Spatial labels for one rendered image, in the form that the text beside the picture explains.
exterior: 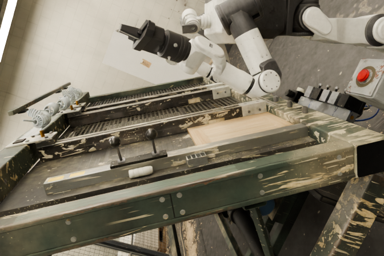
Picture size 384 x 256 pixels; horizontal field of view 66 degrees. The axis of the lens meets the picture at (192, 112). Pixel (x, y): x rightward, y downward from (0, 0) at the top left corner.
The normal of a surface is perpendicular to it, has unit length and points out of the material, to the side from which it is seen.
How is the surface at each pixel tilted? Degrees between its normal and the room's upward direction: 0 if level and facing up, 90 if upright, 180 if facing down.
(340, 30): 111
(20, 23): 90
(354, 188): 0
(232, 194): 90
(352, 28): 90
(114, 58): 90
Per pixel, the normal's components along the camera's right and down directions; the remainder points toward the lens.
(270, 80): 0.29, -0.11
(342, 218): -0.90, -0.36
